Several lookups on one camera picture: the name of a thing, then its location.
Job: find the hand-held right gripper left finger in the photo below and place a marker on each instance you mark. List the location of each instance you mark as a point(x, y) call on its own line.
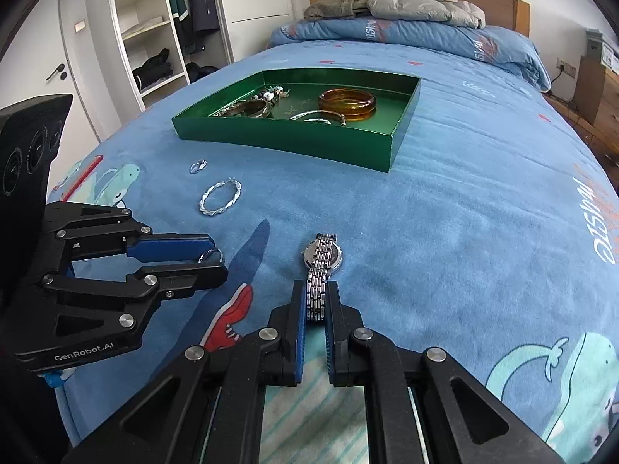
point(301, 328)

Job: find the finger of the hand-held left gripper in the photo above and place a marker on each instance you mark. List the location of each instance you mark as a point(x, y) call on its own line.
point(183, 278)
point(169, 246)

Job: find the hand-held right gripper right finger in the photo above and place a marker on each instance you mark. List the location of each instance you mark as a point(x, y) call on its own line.
point(330, 333)

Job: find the silver metal wristwatch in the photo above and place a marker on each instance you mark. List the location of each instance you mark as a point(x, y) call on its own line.
point(319, 270)

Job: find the dark brown bangle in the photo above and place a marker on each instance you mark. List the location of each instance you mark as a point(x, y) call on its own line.
point(237, 110)

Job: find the green cardboard tray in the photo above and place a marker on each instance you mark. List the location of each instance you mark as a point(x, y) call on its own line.
point(290, 142)

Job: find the thin silver bangle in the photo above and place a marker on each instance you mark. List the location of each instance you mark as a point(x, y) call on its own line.
point(302, 114)

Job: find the twisted silver bangle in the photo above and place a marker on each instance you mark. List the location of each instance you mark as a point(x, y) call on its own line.
point(319, 121)

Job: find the amber resin bangle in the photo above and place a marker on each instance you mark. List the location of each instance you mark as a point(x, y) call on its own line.
point(346, 113)

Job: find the white door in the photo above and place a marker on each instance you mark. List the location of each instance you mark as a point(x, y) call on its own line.
point(34, 48)

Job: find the black folded clothes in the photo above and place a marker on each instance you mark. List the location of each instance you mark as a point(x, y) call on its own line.
point(154, 65)

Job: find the black shoes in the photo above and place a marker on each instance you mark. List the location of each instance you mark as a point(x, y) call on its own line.
point(196, 72)

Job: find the hanging dark clothes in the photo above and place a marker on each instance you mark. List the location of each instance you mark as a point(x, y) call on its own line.
point(198, 0)

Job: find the white wardrobe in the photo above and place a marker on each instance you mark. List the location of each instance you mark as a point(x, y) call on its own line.
point(251, 0)

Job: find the olive fleece jacket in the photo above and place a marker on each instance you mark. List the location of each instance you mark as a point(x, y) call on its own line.
point(333, 7)

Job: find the folded blue duvet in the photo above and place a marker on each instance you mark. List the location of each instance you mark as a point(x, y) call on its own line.
point(411, 34)

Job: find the wooden dresser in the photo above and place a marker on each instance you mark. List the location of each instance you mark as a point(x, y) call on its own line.
point(604, 106)

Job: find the white printer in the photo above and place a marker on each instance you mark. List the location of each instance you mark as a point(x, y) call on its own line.
point(602, 48)

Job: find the wall light switch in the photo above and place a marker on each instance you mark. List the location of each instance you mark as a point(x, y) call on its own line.
point(80, 24)

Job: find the wall power outlet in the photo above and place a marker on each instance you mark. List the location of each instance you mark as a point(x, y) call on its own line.
point(566, 68)

